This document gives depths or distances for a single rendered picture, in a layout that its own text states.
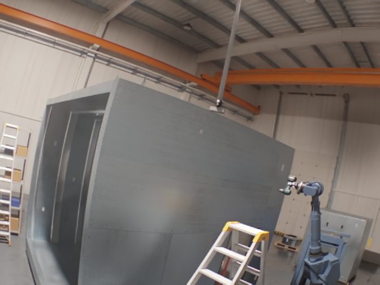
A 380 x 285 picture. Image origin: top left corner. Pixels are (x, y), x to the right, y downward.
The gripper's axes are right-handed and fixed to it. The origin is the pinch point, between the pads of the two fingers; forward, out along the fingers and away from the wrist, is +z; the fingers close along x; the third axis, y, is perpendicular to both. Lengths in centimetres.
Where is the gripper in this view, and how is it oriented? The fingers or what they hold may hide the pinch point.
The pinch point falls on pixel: (290, 184)
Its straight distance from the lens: 334.8
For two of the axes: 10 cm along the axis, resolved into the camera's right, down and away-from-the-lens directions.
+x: -6.1, -5.4, -5.9
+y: 4.8, -8.3, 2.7
